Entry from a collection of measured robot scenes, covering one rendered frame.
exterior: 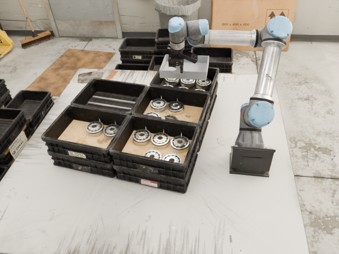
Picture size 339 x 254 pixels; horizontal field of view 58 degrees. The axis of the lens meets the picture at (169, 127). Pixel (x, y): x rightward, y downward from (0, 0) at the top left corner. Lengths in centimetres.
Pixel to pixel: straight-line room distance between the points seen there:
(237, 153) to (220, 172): 17
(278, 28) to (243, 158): 65
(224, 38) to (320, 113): 196
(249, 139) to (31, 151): 129
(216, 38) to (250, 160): 66
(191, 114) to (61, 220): 92
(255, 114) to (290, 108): 194
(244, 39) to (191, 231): 100
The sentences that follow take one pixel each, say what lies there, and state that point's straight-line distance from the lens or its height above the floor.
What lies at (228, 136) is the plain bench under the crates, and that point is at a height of 70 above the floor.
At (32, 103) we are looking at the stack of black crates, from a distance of 308.
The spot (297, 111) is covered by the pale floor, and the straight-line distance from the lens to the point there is 339.
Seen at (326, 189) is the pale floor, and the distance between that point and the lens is 273.
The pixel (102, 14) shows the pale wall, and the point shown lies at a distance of 477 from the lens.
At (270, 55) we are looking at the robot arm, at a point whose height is 128.
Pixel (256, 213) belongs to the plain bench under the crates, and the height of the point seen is 70.
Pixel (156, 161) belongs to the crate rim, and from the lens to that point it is 147.
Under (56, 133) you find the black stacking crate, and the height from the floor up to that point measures 86.
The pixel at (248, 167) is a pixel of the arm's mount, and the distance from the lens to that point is 168.
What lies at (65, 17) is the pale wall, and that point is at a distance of 502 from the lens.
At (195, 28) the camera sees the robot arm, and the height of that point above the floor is 138.
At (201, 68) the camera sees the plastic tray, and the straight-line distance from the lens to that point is 188.
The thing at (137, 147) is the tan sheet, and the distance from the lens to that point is 168.
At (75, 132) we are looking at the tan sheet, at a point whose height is 83.
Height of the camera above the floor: 201
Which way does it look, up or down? 41 degrees down
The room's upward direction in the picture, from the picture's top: 4 degrees counter-clockwise
